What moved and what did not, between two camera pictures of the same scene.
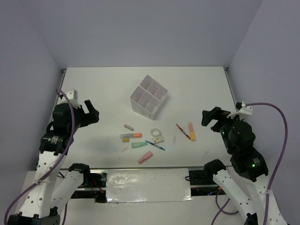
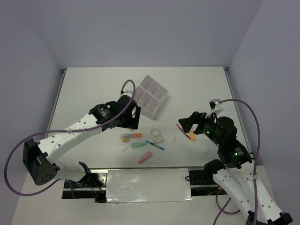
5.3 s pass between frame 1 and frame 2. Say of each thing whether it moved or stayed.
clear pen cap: stayed
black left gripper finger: moved
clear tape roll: stayed
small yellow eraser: stayed
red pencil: stayed
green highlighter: stayed
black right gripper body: moved
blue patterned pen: stayed
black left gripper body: moved
